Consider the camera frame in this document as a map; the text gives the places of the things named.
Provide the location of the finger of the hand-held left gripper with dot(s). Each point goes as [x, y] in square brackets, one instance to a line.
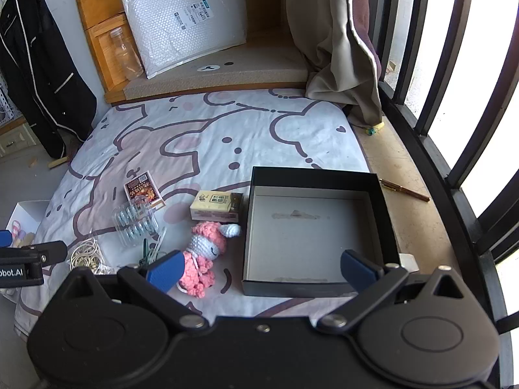
[48, 251]
[4, 238]

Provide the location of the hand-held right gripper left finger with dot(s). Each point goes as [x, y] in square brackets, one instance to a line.
[164, 274]

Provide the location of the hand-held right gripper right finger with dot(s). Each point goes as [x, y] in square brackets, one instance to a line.
[357, 270]

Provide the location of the bag of rubber bands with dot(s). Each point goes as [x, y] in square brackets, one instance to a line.
[87, 253]

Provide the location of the pink crochet doll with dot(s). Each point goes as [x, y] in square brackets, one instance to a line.
[206, 245]

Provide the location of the black cardboard box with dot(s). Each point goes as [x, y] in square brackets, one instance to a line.
[304, 243]

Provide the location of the clear plastic blister pack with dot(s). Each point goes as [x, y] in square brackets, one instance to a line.
[133, 223]

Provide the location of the beige small carton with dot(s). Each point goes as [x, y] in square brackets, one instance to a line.
[211, 206]

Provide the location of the red card box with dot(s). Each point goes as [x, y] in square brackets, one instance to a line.
[142, 189]

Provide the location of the white open box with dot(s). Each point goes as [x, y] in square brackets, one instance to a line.
[28, 210]

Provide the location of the small white block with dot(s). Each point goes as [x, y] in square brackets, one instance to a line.
[409, 262]

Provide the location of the wooden stick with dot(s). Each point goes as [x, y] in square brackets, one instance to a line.
[57, 163]

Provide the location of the brown pen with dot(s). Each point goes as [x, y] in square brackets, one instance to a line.
[405, 189]

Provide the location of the white drawer cabinet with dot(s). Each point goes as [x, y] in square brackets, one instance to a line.
[14, 140]

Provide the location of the black window railing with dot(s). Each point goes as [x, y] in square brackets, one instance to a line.
[429, 158]

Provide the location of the small green yellow object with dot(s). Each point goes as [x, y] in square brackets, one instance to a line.
[373, 129]

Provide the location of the cartoon printed bedsheet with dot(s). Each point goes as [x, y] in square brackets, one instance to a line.
[243, 137]

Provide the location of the black jacket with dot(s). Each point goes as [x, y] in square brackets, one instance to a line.
[36, 69]

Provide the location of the clear plastic jar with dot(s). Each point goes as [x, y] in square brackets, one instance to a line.
[123, 56]

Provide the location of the beige curtain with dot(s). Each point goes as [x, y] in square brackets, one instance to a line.
[336, 28]

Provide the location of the wooden cabinet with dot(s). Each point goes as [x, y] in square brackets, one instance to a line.
[93, 4]

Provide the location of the white bubble mailer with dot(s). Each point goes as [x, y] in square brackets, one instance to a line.
[182, 20]

